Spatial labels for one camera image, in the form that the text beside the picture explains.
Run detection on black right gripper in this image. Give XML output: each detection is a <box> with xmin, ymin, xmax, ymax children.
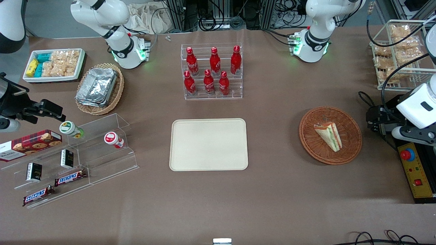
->
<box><xmin>0</xmin><ymin>72</ymin><xmax>66</xmax><ymax>124</ymax></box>

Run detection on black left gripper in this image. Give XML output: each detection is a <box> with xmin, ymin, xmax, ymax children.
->
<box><xmin>366</xmin><ymin>102</ymin><xmax>409</xmax><ymax>137</ymax></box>

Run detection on triangular sandwich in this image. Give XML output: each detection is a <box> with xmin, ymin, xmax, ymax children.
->
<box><xmin>314</xmin><ymin>122</ymin><xmax>343</xmax><ymax>152</ymax></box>

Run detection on white rectangular snack tray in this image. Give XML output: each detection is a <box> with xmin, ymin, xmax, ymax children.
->
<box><xmin>23</xmin><ymin>48</ymin><xmax>85</xmax><ymax>83</ymax></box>

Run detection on brown wicker basket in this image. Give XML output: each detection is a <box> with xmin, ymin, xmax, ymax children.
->
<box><xmin>299</xmin><ymin>107</ymin><xmax>362</xmax><ymax>165</ymax></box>

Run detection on light oval wicker basket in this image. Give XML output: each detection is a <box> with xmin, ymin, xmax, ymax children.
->
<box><xmin>75</xmin><ymin>63</ymin><xmax>125</xmax><ymax>115</ymax></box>

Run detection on beige plastic tray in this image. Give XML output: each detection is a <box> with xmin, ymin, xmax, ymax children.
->
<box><xmin>169</xmin><ymin>118</ymin><xmax>249</xmax><ymax>171</ymax></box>

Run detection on green lid small bottle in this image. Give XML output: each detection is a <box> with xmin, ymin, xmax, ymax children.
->
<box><xmin>59</xmin><ymin>121</ymin><xmax>84</xmax><ymax>139</ymax></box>

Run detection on red tartan cookie box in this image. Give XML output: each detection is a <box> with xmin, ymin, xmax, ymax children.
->
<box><xmin>0</xmin><ymin>129</ymin><xmax>63</xmax><ymax>162</ymax></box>

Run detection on small black box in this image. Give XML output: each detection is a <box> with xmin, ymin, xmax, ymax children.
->
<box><xmin>26</xmin><ymin>163</ymin><xmax>43</xmax><ymax>182</ymax></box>
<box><xmin>61</xmin><ymin>149</ymin><xmax>74</xmax><ymax>169</ymax></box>

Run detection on bagged fried snack pack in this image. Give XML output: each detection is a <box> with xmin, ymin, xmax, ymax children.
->
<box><xmin>390</xmin><ymin>24</ymin><xmax>411</xmax><ymax>38</ymax></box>
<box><xmin>375</xmin><ymin>56</ymin><xmax>395</xmax><ymax>69</ymax></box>
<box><xmin>395</xmin><ymin>48</ymin><xmax>424</xmax><ymax>64</ymax></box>
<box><xmin>378</xmin><ymin>67</ymin><xmax>400</xmax><ymax>84</ymax></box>
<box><xmin>393</xmin><ymin>36</ymin><xmax>420</xmax><ymax>50</ymax></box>
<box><xmin>373</xmin><ymin>43</ymin><xmax>393</xmax><ymax>57</ymax></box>

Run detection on stacked foil containers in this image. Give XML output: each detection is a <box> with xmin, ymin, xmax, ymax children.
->
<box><xmin>76</xmin><ymin>67</ymin><xmax>118</xmax><ymax>108</ymax></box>

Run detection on yellow snack packet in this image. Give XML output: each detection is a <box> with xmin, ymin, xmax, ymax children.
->
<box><xmin>26</xmin><ymin>59</ymin><xmax>40</xmax><ymax>77</ymax></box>

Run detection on red lid small bottle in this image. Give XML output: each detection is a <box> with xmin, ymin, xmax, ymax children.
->
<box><xmin>104</xmin><ymin>132</ymin><xmax>125</xmax><ymax>149</ymax></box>

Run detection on yellow emergency stop box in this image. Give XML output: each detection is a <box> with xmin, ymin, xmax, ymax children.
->
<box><xmin>398</xmin><ymin>142</ymin><xmax>436</xmax><ymax>198</ymax></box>

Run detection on snickers chocolate bar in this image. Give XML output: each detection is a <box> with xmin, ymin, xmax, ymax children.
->
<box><xmin>23</xmin><ymin>186</ymin><xmax>55</xmax><ymax>207</ymax></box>
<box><xmin>54</xmin><ymin>169</ymin><xmax>87</xmax><ymax>186</ymax></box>

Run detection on clear acrylic stepped shelf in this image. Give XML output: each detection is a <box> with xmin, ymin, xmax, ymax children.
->
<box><xmin>0</xmin><ymin>113</ymin><xmax>139</xmax><ymax>209</ymax></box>

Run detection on black appliance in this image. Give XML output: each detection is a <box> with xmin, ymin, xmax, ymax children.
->
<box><xmin>383</xmin><ymin>94</ymin><xmax>436</xmax><ymax>205</ymax></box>

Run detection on beige cloth bag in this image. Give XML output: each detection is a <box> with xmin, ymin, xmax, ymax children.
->
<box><xmin>128</xmin><ymin>3</ymin><xmax>171</xmax><ymax>34</ymax></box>

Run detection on red cola bottle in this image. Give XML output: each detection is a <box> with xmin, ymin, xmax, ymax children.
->
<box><xmin>219</xmin><ymin>71</ymin><xmax>230</xmax><ymax>96</ymax></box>
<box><xmin>186</xmin><ymin>47</ymin><xmax>199</xmax><ymax>76</ymax></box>
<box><xmin>230</xmin><ymin>45</ymin><xmax>242</xmax><ymax>75</ymax></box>
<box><xmin>209</xmin><ymin>47</ymin><xmax>221</xmax><ymax>76</ymax></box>
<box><xmin>184</xmin><ymin>71</ymin><xmax>197</xmax><ymax>96</ymax></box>
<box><xmin>203</xmin><ymin>69</ymin><xmax>216</xmax><ymax>95</ymax></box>

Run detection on clear acrylic bottle rack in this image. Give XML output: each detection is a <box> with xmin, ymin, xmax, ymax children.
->
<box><xmin>181</xmin><ymin>43</ymin><xmax>243</xmax><ymax>100</ymax></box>

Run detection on black appliance power cable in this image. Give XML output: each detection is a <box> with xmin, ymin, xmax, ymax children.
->
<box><xmin>358</xmin><ymin>91</ymin><xmax>399</xmax><ymax>152</ymax></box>

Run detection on white wire rack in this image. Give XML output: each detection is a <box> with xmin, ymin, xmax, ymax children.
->
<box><xmin>370</xmin><ymin>19</ymin><xmax>436</xmax><ymax>91</ymax></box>

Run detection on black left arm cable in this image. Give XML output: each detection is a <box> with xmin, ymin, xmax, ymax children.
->
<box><xmin>366</xmin><ymin>2</ymin><xmax>436</xmax><ymax>113</ymax></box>

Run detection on black floor cables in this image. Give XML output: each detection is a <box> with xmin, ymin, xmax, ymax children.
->
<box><xmin>341</xmin><ymin>230</ymin><xmax>436</xmax><ymax>245</ymax></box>

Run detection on aluminium frame post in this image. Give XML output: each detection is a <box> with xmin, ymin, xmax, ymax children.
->
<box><xmin>266</xmin><ymin>0</ymin><xmax>284</xmax><ymax>28</ymax></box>
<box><xmin>166</xmin><ymin>0</ymin><xmax>187</xmax><ymax>32</ymax></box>

